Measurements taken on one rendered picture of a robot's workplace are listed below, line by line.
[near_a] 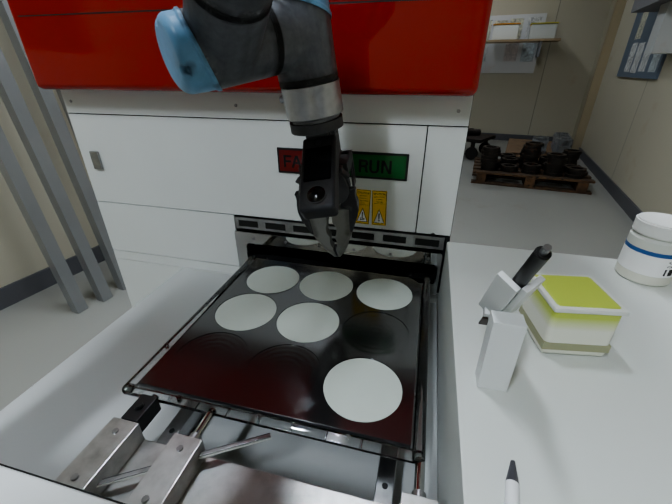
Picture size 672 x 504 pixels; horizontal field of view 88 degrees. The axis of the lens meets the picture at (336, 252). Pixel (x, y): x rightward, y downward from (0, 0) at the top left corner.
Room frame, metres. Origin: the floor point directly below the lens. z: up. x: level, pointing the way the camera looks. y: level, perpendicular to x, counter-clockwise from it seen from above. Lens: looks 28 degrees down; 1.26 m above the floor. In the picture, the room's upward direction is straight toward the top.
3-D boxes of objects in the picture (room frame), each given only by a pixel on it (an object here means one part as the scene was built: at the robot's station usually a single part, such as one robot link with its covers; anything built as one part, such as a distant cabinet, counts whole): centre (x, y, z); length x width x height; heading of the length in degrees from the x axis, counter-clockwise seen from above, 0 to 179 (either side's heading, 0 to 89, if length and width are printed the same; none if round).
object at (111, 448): (0.22, 0.25, 0.89); 0.08 x 0.03 x 0.03; 166
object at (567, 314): (0.33, -0.27, 1.00); 0.07 x 0.07 x 0.07; 85
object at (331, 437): (0.27, 0.09, 0.90); 0.38 x 0.01 x 0.01; 76
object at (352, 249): (0.65, 0.01, 0.89); 0.44 x 0.02 x 0.10; 76
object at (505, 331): (0.28, -0.17, 1.03); 0.06 x 0.04 x 0.13; 166
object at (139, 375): (0.49, 0.22, 0.90); 0.37 x 0.01 x 0.01; 166
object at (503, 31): (6.92, -2.84, 1.79); 0.41 x 0.34 x 0.23; 67
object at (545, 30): (6.70, -3.35, 1.79); 0.39 x 0.32 x 0.22; 67
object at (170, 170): (0.71, 0.18, 1.02); 0.81 x 0.03 x 0.40; 76
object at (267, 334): (0.45, 0.04, 0.90); 0.34 x 0.34 x 0.01; 76
